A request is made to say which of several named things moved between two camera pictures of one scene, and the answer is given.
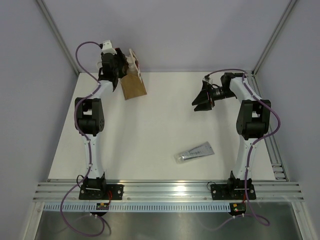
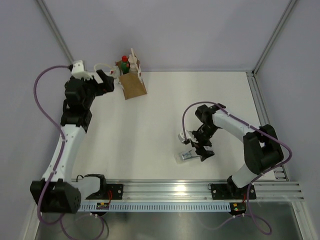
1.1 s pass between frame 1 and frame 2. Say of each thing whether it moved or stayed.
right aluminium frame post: stayed
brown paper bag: stayed
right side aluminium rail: stayed
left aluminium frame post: stayed
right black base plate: stayed
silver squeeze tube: stayed
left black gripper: moved
